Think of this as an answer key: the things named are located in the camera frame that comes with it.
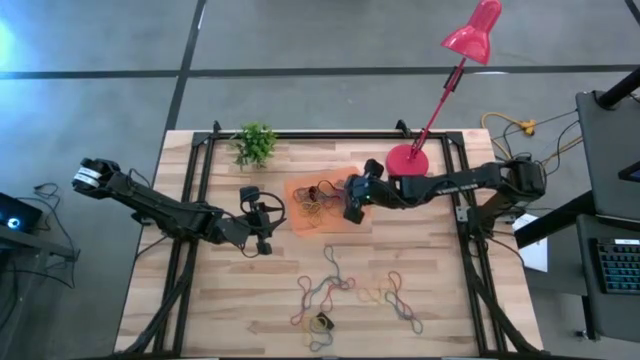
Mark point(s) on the pink desk lamp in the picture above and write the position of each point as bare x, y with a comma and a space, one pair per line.
407, 161

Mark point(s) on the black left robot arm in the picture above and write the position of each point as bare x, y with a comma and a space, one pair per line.
160, 210

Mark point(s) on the black pole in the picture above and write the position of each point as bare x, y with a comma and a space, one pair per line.
620, 89

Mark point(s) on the flat orange bin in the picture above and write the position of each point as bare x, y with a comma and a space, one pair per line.
330, 227

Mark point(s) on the dark grey desk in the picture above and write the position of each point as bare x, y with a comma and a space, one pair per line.
610, 150
615, 315

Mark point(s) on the grey metal bracket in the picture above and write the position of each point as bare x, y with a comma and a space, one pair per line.
462, 213

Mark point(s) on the black computer with blue light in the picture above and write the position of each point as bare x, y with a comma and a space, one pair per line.
20, 215

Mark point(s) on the tan rubber band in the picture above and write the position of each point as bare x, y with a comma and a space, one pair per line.
303, 332

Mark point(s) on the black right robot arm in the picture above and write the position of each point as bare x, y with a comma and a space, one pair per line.
450, 187

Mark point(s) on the teal rubber band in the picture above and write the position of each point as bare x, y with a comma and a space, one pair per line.
334, 267

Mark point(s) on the green potted plant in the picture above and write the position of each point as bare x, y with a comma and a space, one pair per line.
255, 145

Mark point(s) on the black beam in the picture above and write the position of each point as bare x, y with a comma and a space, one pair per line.
555, 220

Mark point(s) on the dark side stand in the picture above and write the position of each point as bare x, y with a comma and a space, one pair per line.
30, 245

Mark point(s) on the long red rubber band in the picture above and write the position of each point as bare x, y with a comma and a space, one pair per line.
300, 300

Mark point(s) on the white paper sheet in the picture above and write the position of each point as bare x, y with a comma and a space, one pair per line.
537, 255

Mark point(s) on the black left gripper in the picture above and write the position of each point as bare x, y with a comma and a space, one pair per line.
260, 222

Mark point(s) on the black wide rubber band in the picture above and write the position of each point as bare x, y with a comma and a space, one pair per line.
326, 320
314, 194

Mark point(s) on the black backlit keyboard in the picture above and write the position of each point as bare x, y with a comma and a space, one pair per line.
620, 267

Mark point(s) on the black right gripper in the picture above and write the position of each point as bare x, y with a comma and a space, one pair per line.
365, 192

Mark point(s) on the blue lit screen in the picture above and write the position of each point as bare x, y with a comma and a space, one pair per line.
632, 172

